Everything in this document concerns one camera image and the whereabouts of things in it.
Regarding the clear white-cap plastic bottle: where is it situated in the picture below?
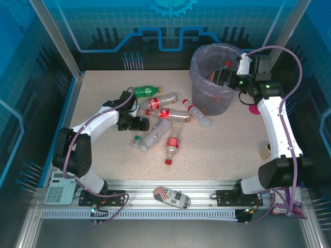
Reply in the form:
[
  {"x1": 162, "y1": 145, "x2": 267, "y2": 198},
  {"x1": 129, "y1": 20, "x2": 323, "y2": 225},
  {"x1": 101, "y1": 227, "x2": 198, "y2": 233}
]
[{"x1": 139, "y1": 119, "x2": 172, "y2": 152}]

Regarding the small green-cap plastic bottle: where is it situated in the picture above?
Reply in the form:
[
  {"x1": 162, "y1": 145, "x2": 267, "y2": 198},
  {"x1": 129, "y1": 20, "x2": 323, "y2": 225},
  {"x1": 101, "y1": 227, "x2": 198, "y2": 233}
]
[{"x1": 131, "y1": 135, "x2": 145, "y2": 149}]

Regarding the green plastic soda bottle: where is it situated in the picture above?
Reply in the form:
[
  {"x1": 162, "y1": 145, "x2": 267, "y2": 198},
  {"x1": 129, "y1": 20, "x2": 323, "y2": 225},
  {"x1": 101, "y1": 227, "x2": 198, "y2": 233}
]
[{"x1": 133, "y1": 86, "x2": 163, "y2": 99}]

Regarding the metal mesh waste bin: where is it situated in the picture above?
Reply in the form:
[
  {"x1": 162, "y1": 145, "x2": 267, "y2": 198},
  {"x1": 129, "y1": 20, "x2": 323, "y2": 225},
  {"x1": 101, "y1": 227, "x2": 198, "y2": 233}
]
[{"x1": 190, "y1": 43, "x2": 243, "y2": 117}]

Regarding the clear plastic bin liner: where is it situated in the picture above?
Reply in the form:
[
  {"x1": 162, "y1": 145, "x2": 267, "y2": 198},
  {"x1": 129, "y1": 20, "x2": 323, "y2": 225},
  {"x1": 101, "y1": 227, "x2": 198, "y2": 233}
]
[{"x1": 189, "y1": 43, "x2": 244, "y2": 94}]

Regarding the white-label barcode plastic bottle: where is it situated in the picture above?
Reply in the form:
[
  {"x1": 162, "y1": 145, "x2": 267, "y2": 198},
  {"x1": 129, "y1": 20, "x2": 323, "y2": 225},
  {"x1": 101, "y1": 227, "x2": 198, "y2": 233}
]
[{"x1": 182, "y1": 99, "x2": 212, "y2": 128}]

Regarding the small black control box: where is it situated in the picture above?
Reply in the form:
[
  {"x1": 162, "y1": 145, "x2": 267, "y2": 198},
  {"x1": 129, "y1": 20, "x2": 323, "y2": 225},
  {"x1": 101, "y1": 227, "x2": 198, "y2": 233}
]
[
  {"x1": 235, "y1": 207, "x2": 253, "y2": 226},
  {"x1": 89, "y1": 205, "x2": 110, "y2": 226}
]

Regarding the light green calculator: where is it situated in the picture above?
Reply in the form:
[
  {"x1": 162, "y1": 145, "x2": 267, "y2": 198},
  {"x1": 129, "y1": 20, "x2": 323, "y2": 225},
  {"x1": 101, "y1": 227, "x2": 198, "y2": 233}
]
[{"x1": 44, "y1": 170, "x2": 77, "y2": 205}]

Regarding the purple snack bag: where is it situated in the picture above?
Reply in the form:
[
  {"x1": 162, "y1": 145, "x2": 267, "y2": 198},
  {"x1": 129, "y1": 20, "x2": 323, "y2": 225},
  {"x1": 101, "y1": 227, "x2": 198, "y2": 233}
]
[{"x1": 272, "y1": 187, "x2": 303, "y2": 218}]

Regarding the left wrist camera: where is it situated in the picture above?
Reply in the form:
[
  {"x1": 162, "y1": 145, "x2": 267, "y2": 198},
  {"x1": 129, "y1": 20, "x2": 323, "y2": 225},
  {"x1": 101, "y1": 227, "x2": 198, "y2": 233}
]
[{"x1": 128, "y1": 97, "x2": 140, "y2": 115}]

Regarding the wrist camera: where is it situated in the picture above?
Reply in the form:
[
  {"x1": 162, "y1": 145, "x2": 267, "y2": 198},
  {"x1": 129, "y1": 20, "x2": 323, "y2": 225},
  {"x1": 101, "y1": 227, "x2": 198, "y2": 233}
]
[
  {"x1": 128, "y1": 97, "x2": 140, "y2": 115},
  {"x1": 237, "y1": 53, "x2": 252, "y2": 76}
]

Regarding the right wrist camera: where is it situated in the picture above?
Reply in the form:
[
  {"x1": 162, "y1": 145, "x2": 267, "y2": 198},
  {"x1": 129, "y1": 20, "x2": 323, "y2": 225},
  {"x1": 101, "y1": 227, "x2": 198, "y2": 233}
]
[{"x1": 237, "y1": 53, "x2": 252, "y2": 76}]

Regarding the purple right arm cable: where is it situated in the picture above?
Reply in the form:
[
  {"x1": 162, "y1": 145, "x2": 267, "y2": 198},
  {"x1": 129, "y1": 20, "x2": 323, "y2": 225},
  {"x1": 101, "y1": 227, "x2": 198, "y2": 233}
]
[{"x1": 237, "y1": 45, "x2": 303, "y2": 225}]

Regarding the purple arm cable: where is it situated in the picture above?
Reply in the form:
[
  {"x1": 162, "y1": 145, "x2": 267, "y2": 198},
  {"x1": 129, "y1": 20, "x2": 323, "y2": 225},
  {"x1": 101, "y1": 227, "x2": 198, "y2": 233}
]
[
  {"x1": 237, "y1": 45, "x2": 303, "y2": 225},
  {"x1": 61, "y1": 87, "x2": 136, "y2": 224}
]

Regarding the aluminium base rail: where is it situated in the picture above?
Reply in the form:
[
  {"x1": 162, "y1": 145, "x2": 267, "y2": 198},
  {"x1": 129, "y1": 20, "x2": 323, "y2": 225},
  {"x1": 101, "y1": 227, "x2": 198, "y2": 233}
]
[{"x1": 73, "y1": 180, "x2": 274, "y2": 210}]

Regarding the aluminium frame post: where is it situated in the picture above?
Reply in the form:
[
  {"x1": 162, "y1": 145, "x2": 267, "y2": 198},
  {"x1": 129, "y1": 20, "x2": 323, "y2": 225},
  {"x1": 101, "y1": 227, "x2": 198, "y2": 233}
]
[
  {"x1": 27, "y1": 0, "x2": 85, "y2": 80},
  {"x1": 266, "y1": 0, "x2": 312, "y2": 63}
]

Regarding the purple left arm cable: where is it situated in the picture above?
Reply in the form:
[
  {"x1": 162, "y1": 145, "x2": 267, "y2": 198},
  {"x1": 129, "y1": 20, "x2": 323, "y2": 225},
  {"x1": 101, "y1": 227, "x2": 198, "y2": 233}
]
[{"x1": 61, "y1": 87, "x2": 136, "y2": 224}]

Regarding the white slotted cable duct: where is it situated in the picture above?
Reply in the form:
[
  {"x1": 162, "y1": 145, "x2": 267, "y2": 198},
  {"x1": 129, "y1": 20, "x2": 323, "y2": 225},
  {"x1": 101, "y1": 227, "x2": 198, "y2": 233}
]
[{"x1": 41, "y1": 208, "x2": 239, "y2": 221}]

